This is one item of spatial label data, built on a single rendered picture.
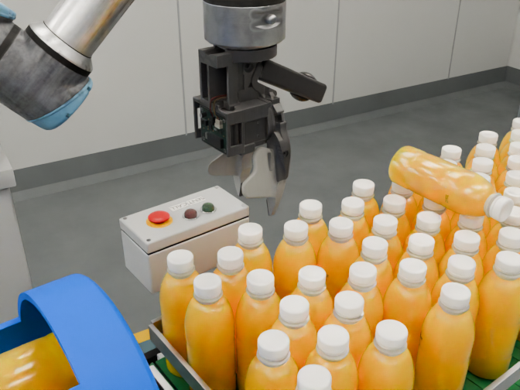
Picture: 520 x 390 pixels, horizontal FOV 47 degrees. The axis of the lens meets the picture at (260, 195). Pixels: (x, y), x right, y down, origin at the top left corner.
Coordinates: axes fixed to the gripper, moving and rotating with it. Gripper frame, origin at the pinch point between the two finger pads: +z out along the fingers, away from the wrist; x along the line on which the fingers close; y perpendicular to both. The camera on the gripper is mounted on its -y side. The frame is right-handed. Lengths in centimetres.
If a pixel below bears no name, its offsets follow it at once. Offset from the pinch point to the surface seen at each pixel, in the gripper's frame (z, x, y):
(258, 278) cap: 13.2, -0.1, 0.2
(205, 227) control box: 15.3, -19.0, -3.1
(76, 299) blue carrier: 1.1, 4.8, 26.8
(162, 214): 13.3, -23.7, 2.3
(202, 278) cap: 13.2, -4.7, 6.5
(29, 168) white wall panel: 110, -265, -38
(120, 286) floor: 124, -152, -38
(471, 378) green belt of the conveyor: 34.4, 19.1, -28.1
